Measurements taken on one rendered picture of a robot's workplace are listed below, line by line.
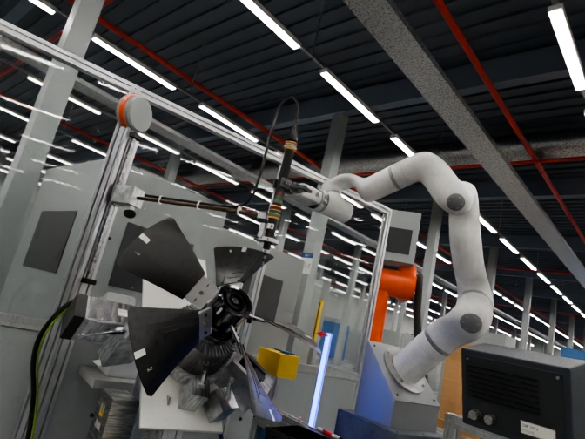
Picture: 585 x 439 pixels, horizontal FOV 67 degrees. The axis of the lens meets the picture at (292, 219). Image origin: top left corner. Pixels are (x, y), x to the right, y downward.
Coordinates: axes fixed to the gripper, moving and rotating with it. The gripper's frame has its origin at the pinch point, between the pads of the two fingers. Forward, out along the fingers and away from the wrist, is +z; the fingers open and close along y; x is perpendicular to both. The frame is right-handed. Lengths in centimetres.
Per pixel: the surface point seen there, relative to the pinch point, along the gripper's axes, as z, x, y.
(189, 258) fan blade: 23.2, -33.0, 5.8
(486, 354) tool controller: -29, -42, -64
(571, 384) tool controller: -30, -45, -83
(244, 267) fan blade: 0.8, -30.4, 10.1
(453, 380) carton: -708, -75, 386
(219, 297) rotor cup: 15.3, -42.7, -5.6
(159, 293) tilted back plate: 21, -46, 29
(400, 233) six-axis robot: -312, 85, 220
